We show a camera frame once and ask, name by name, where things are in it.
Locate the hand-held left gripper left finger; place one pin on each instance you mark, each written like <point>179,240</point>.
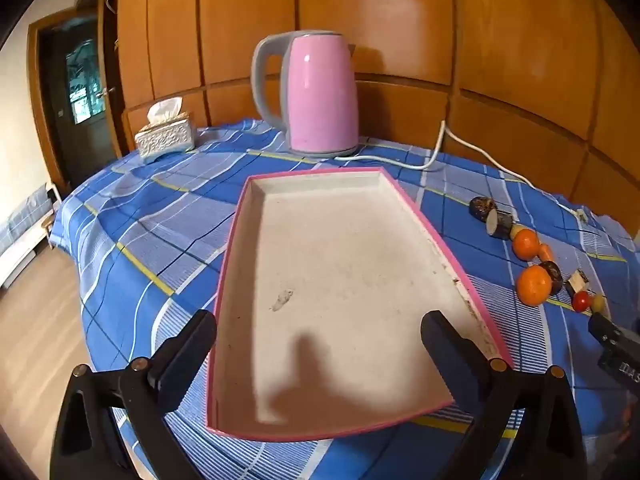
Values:
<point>185,355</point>

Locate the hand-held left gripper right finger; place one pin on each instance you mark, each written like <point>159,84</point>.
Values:
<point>450,355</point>

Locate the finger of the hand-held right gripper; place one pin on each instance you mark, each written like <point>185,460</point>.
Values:
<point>607,330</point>

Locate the small yellow round fruit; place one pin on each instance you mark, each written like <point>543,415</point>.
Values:
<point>515,231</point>
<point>597,303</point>

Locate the red cherry tomato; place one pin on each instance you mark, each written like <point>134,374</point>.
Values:
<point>581,302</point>

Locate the small dark-skinned sugarcane piece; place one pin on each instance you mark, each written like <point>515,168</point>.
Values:
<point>577,282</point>

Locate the small dark water chestnut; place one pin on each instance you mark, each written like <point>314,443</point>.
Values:
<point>554,274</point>

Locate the orange tangerine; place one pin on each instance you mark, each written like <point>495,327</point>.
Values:
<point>534,286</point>
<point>526,245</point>

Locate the small orange carrot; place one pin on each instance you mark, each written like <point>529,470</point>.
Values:
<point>546,252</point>

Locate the pink-rimmed white tray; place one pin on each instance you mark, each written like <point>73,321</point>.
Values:
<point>350,285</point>

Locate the large dark-skinned sugarcane piece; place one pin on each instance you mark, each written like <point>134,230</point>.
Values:
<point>502,222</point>

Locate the large dark water chestnut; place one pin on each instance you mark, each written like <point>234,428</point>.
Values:
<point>481,207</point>

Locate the blue plaid tablecloth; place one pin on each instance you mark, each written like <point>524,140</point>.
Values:
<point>165,230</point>

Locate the small wooden stool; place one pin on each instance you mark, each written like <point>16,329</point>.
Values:
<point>47,223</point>

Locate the white bench with plaid cushion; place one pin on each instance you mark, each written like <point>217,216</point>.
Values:
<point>20,245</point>

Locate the silver embossed tissue box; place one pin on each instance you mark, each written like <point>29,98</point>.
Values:
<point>165,137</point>

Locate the dark wooden door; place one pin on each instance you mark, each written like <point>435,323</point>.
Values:
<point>80,125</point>

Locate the pink electric kettle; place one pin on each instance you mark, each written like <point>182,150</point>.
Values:
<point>320,95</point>

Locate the wooden wardrobe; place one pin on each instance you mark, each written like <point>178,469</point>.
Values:
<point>500,35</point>

